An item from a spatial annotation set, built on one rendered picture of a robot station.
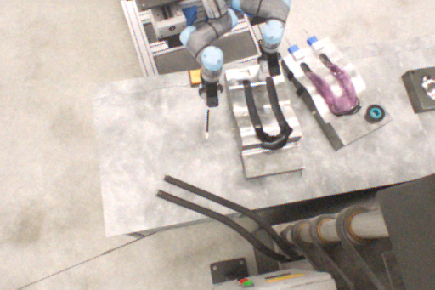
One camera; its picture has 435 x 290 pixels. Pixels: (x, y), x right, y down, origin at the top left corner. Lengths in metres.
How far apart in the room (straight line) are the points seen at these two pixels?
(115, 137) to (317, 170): 0.92
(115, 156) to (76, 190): 0.89
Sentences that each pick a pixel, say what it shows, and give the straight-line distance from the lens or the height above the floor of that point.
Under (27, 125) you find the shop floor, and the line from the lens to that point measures 2.88.
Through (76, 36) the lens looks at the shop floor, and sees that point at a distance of 3.05.
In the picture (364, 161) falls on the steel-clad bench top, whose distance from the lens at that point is 1.95.
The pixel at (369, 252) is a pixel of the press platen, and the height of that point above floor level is 1.54.
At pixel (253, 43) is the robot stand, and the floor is 0.21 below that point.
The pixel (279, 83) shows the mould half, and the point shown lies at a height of 0.89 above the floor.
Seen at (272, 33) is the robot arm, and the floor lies 1.29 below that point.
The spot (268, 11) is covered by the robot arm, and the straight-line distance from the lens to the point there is 1.54.
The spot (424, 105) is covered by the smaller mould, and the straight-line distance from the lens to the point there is 2.08.
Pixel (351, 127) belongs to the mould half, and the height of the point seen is 0.91.
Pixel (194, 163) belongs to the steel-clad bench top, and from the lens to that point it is 1.78.
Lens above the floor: 2.54
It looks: 72 degrees down
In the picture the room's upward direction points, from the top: 9 degrees clockwise
